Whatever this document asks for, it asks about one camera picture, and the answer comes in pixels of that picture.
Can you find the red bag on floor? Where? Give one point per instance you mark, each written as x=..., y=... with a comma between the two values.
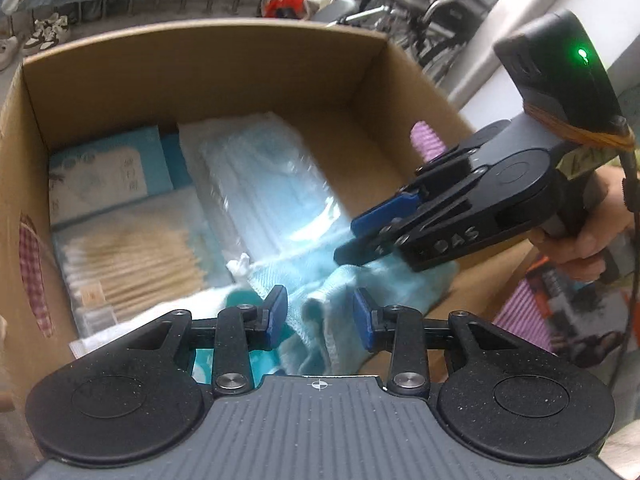
x=287, y=9

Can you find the cotton swab plastic pack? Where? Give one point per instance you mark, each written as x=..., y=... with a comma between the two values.
x=122, y=263

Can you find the wheelchair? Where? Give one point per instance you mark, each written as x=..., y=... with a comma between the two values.
x=432, y=32

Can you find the blue wet wipes pack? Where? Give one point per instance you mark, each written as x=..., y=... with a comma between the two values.
x=202, y=308

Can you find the purple checkered tablecloth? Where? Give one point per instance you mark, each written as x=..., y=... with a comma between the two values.
x=519, y=315

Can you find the black tracking camera module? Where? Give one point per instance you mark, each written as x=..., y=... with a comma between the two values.
x=556, y=69

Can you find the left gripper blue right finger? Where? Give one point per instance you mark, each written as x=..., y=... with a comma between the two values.
x=398, y=330

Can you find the white shoe pair left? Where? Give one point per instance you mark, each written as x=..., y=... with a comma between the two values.
x=8, y=51

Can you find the person right hand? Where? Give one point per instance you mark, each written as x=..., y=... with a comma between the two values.
x=579, y=257

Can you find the blue rectangular carton box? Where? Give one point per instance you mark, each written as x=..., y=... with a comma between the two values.
x=114, y=171

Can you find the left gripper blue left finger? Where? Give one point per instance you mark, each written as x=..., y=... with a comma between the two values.
x=242, y=329

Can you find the teal towel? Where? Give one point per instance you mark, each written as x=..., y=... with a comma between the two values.
x=328, y=327

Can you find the blue face mask pack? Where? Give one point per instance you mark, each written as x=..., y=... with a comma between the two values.
x=261, y=190

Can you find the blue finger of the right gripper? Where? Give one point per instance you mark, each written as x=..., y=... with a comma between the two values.
x=362, y=250
x=399, y=206

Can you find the white brown sneaker pair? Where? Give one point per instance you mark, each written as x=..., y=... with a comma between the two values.
x=47, y=34

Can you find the brown cardboard box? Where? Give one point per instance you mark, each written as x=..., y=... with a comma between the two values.
x=353, y=97

